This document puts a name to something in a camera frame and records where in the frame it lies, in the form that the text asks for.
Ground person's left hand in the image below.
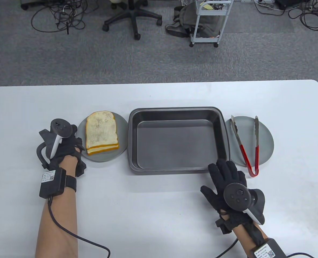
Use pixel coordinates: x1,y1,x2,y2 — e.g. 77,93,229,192
49,125,86,169

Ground person's right hand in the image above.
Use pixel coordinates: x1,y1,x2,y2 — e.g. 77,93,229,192
200,159,256,234

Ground white toast slice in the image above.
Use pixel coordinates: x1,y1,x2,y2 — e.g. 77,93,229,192
85,111,119,149
86,144,120,155

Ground red handled kitchen tongs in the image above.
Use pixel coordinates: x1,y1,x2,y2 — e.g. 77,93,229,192
230,115,260,178

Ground grey round plate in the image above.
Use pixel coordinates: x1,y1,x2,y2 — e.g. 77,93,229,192
77,112,129,163
225,116,274,167

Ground dark metal baking tray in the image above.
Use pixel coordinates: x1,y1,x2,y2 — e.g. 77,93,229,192
128,107,230,175

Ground person's left forearm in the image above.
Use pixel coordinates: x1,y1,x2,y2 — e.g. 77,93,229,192
35,156,79,258

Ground grey white right hand controller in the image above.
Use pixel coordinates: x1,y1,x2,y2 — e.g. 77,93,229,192
223,183,265,225

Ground grey white hand controller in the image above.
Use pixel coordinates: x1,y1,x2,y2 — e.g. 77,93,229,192
223,183,265,225
36,118,73,170

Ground grey white left hand controller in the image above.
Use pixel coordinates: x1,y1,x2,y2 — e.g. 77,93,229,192
36,118,73,170

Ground black left wrist sensor box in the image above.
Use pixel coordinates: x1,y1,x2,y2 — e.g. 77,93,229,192
39,168,77,199

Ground black wrist sensor box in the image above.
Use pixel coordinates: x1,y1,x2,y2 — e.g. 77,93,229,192
252,239,287,258
39,168,77,199

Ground black right wrist sensor box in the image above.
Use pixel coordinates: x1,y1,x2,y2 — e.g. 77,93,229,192
252,239,287,258

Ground white utility cart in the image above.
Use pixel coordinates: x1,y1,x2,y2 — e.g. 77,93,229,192
189,0,234,48

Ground black office chair base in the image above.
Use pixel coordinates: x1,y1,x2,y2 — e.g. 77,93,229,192
102,0,162,41

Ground grey backpack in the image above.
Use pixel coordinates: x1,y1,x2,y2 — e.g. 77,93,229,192
165,4,221,38

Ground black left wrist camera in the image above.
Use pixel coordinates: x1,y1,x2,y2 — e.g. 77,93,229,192
74,145,87,178

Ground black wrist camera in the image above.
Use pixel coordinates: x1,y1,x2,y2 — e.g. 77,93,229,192
74,145,87,178
215,218,233,235

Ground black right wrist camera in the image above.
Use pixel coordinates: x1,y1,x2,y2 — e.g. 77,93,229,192
215,218,233,235

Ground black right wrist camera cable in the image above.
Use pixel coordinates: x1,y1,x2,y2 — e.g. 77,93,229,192
215,238,239,258

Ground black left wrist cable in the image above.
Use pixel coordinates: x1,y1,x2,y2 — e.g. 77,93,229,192
48,198,111,258

